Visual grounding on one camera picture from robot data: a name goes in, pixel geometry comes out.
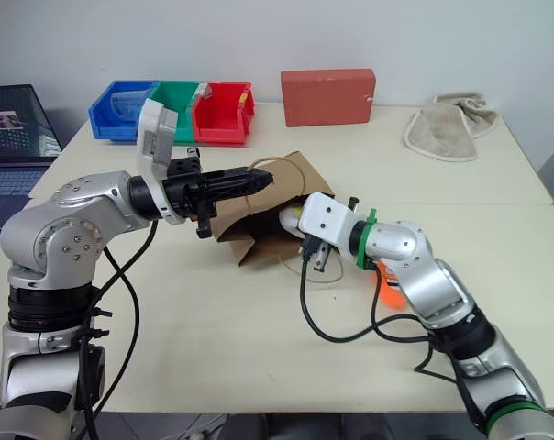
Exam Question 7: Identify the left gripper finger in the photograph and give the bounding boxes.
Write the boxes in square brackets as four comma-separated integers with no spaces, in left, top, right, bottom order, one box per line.
[201,166,260,185]
[207,170,275,204]

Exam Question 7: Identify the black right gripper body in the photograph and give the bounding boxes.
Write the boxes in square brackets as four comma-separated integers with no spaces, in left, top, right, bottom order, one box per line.
[300,232,334,274]

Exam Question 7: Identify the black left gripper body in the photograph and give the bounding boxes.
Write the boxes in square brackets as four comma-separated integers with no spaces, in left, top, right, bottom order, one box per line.
[161,157,219,240]

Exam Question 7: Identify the white yellow plush toy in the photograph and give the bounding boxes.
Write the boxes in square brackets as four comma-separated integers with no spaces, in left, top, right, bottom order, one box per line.
[278,205,308,239]

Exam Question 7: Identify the brown paper bag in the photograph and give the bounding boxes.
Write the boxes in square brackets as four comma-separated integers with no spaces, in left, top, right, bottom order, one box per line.
[211,149,347,289]

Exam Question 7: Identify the orange plush toy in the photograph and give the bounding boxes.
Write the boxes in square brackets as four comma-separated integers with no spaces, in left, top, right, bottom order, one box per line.
[371,261,407,312]

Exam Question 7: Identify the red plastic bin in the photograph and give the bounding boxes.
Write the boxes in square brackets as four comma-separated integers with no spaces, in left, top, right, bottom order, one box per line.
[190,82,256,148]

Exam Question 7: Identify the green plastic bin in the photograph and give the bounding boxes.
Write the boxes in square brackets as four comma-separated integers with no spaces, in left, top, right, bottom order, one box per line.
[146,81,205,144]

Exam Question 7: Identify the clear plastic container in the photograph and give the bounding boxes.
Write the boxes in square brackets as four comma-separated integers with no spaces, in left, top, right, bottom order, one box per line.
[108,90,149,123]

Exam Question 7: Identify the blue plastic bin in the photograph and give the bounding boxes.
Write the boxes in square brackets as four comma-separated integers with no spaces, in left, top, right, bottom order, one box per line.
[87,81,161,144]

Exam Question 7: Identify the red rectangular block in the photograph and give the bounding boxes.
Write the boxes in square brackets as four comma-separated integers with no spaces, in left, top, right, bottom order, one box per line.
[280,68,378,128]

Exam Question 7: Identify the dark laptop computer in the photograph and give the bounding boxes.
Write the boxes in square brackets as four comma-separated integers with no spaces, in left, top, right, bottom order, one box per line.
[0,83,64,259]

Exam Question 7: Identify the beige towel cloth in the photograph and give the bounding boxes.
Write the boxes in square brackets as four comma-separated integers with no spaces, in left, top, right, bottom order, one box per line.
[403,93,499,163]

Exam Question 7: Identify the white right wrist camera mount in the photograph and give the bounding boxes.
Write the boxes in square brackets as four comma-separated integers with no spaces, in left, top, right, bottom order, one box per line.
[296,192,366,259]

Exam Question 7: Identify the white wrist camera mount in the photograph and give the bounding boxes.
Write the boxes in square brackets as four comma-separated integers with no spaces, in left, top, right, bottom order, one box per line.
[136,97,187,226]
[296,192,366,259]

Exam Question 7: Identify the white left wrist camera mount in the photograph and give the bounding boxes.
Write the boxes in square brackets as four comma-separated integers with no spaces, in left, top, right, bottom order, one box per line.
[136,97,187,226]

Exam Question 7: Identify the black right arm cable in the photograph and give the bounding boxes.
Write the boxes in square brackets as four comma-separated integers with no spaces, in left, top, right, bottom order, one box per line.
[297,247,471,416]

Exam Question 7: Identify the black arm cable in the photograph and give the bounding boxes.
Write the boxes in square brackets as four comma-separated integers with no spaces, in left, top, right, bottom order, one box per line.
[297,247,471,416]
[73,218,160,440]

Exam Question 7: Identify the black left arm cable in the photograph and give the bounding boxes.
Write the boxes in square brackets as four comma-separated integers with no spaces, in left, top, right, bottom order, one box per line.
[73,218,160,440]

